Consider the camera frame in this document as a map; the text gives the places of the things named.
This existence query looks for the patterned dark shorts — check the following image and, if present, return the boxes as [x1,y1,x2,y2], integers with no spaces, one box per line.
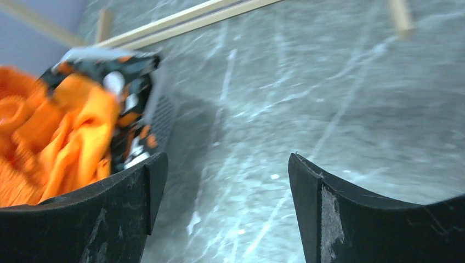
[40,53,161,173]

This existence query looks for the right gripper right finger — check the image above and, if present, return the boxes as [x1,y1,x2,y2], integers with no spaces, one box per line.
[288,153,464,262]

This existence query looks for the orange shorts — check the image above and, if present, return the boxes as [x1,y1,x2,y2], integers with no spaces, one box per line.
[1,67,120,207]

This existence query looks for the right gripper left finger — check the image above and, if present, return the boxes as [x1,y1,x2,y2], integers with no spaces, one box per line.
[1,152,168,262]

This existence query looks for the white plastic basket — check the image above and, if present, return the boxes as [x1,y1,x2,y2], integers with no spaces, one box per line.
[60,47,178,151]

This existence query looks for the wooden clothes rack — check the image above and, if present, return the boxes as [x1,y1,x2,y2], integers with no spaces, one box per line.
[0,0,417,50]

